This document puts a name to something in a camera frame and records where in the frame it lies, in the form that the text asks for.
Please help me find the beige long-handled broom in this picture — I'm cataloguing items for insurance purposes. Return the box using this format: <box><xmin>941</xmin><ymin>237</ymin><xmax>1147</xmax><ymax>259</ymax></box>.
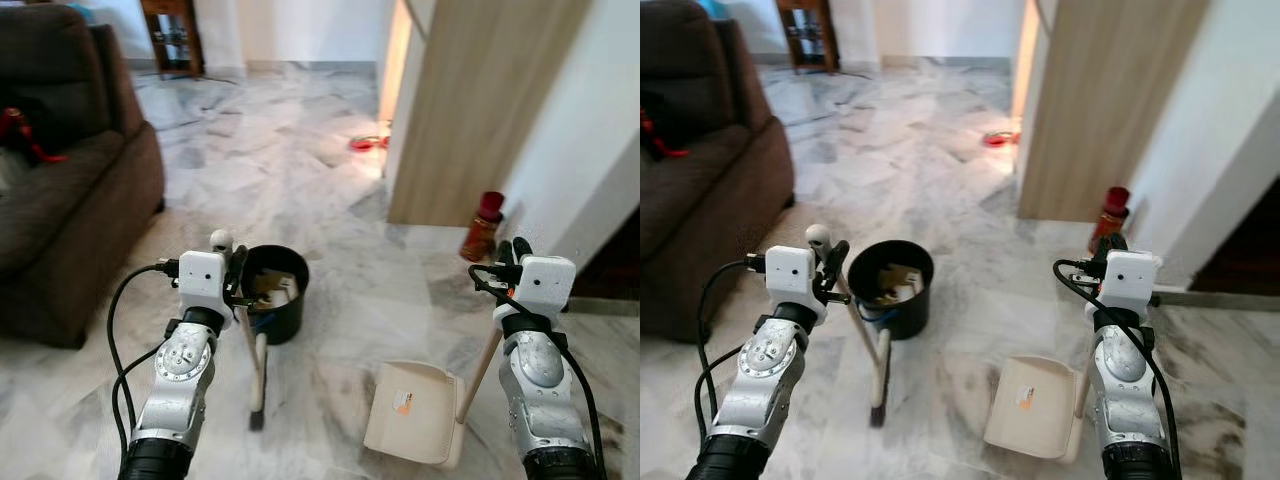
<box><xmin>208</xmin><ymin>229</ymin><xmax>271</xmax><ymax>433</ymax></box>
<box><xmin>805</xmin><ymin>224</ymin><xmax>893</xmax><ymax>429</ymax></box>

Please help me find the beige long-handled dustpan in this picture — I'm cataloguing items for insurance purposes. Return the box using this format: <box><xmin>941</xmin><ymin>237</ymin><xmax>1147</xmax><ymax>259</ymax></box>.
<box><xmin>362</xmin><ymin>325</ymin><xmax>506</xmax><ymax>471</ymax></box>
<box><xmin>983</xmin><ymin>350</ymin><xmax>1101</xmax><ymax>466</ymax></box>

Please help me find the red gold patterned cylinder tin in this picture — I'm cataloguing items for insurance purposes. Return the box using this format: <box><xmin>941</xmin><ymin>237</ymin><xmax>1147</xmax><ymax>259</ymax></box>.
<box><xmin>1088</xmin><ymin>186</ymin><xmax>1133</xmax><ymax>256</ymax></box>
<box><xmin>460</xmin><ymin>190</ymin><xmax>506</xmax><ymax>263</ymax></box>

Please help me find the brown cardboard box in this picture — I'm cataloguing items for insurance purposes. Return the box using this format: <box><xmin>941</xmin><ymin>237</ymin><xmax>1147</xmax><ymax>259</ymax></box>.
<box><xmin>872</xmin><ymin>262</ymin><xmax>921</xmax><ymax>301</ymax></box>
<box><xmin>255</xmin><ymin>268</ymin><xmax>301</xmax><ymax>306</ymax></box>

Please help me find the black round waste bin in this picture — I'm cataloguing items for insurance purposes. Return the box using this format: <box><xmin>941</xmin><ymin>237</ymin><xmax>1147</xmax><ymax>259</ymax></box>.
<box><xmin>848</xmin><ymin>238</ymin><xmax>936</xmax><ymax>341</ymax></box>
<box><xmin>240</xmin><ymin>244</ymin><xmax>311</xmax><ymax>346</ymax></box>

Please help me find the dark brown sofa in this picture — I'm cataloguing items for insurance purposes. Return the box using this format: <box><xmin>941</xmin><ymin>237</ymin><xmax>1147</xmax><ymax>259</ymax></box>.
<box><xmin>0</xmin><ymin>5</ymin><xmax>166</xmax><ymax>349</ymax></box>
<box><xmin>640</xmin><ymin>0</ymin><xmax>796</xmax><ymax>343</ymax></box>

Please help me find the light wood cabinet panel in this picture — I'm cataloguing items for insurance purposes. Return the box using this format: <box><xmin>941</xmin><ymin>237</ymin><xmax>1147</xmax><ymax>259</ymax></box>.
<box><xmin>385</xmin><ymin>0</ymin><xmax>591</xmax><ymax>229</ymax></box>
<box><xmin>1015</xmin><ymin>0</ymin><xmax>1211</xmax><ymax>223</ymax></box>

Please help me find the small wooden shelf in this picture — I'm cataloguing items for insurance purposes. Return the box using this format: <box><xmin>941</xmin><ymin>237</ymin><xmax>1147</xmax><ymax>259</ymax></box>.
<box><xmin>140</xmin><ymin>0</ymin><xmax>206</xmax><ymax>79</ymax></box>
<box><xmin>775</xmin><ymin>0</ymin><xmax>839</xmax><ymax>73</ymax></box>

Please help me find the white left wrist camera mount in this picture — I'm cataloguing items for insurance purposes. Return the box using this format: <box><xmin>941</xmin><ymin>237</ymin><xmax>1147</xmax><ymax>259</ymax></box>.
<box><xmin>177</xmin><ymin>250</ymin><xmax>227</xmax><ymax>327</ymax></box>
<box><xmin>765</xmin><ymin>245</ymin><xmax>829</xmax><ymax>326</ymax></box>

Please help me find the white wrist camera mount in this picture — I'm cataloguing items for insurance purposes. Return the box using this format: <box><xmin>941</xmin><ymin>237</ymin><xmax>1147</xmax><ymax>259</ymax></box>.
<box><xmin>1103</xmin><ymin>250</ymin><xmax>1161</xmax><ymax>321</ymax></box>
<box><xmin>177</xmin><ymin>250</ymin><xmax>227</xmax><ymax>327</ymax></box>
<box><xmin>765</xmin><ymin>245</ymin><xmax>829</xmax><ymax>326</ymax></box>
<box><xmin>518</xmin><ymin>256</ymin><xmax>578</xmax><ymax>323</ymax></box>

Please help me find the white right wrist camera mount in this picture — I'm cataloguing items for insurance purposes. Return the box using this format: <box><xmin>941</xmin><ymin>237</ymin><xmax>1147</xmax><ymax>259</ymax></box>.
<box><xmin>1103</xmin><ymin>250</ymin><xmax>1161</xmax><ymax>321</ymax></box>
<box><xmin>518</xmin><ymin>256</ymin><xmax>578</xmax><ymax>323</ymax></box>

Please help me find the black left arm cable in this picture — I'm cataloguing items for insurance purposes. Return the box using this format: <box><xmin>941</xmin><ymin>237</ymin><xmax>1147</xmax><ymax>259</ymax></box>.
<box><xmin>697</xmin><ymin>258</ymin><xmax>771</xmax><ymax>441</ymax></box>
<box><xmin>107</xmin><ymin>258</ymin><xmax>181</xmax><ymax>441</ymax></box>

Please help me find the red strap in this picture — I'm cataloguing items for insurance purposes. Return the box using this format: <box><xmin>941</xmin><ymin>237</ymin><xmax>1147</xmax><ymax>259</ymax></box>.
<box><xmin>640</xmin><ymin>108</ymin><xmax>691</xmax><ymax>161</ymax></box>
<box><xmin>0</xmin><ymin>105</ymin><xmax>66</xmax><ymax>166</ymax></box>

